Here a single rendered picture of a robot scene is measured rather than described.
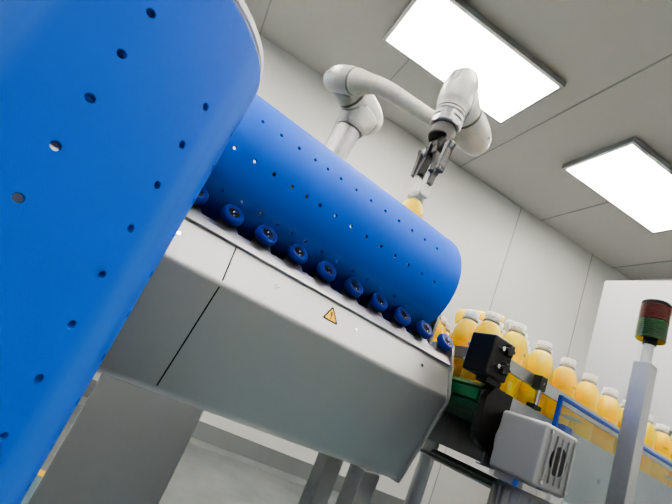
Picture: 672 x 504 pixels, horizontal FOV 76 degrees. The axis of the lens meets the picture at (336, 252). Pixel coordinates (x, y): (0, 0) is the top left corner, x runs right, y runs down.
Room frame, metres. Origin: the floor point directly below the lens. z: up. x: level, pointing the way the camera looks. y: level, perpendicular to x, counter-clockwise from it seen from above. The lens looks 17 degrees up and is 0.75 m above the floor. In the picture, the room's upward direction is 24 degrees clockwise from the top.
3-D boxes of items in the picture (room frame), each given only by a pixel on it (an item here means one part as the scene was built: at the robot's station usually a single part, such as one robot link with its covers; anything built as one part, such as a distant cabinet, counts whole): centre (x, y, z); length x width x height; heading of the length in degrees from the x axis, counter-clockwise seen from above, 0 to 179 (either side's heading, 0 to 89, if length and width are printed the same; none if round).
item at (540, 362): (1.12, -0.62, 0.99); 0.07 x 0.07 x 0.19
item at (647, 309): (0.97, -0.79, 1.23); 0.06 x 0.06 x 0.04
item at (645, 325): (0.97, -0.79, 1.18); 0.06 x 0.06 x 0.05
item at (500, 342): (0.96, -0.41, 0.95); 0.10 x 0.07 x 0.10; 26
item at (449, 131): (1.06, -0.14, 1.49); 0.08 x 0.07 x 0.09; 26
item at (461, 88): (1.07, -0.15, 1.68); 0.13 x 0.11 x 0.16; 137
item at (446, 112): (1.06, -0.14, 1.57); 0.09 x 0.09 x 0.06
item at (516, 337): (1.07, -0.52, 0.99); 0.07 x 0.07 x 0.19
